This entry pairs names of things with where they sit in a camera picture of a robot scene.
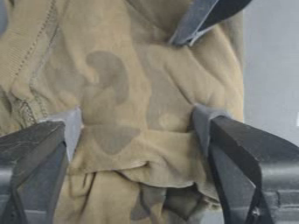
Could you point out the tan camouflage t-shirt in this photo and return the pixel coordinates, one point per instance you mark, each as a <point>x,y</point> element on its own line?
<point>129,102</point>

